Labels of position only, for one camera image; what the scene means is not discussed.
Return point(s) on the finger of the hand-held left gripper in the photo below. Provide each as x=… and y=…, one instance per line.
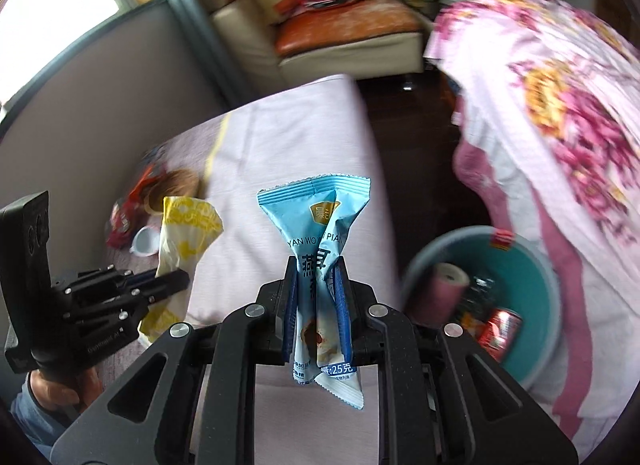
x=120, y=277
x=162, y=285

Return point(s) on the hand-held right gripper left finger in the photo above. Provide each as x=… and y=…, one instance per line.
x=235, y=345

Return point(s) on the light blue snack packet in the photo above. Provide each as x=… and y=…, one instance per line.
x=315, y=215

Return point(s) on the floral pink bed sheet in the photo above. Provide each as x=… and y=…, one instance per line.
x=540, y=85

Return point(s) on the pink bordered white quilt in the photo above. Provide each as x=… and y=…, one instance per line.
x=590, y=325

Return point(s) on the orange snack packet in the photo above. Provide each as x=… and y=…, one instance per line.
x=147, y=182

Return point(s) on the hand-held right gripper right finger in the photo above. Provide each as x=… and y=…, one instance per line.
x=400, y=345

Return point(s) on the orange seat cushion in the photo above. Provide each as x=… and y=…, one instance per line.
x=350, y=27

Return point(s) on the teal plastic basin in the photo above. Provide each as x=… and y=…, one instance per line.
x=530, y=285

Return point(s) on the yellow white wrapper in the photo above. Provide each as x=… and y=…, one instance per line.
x=185, y=225

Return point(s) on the white plastic cup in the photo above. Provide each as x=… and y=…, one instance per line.
x=146, y=241

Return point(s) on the pink paper cup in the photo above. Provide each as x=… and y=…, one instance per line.
x=442, y=295

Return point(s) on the person's left hand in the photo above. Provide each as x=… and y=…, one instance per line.
x=50, y=387

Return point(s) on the window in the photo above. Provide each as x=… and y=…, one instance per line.
x=55, y=5

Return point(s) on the red soda can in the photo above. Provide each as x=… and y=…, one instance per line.
x=500, y=332

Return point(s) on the person's left forearm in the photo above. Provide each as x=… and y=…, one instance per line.
x=35, y=420

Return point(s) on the red snack wrapper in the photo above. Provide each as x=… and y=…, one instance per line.
x=125, y=225

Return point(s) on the cream leather armchair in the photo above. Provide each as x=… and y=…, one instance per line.
x=240, y=25

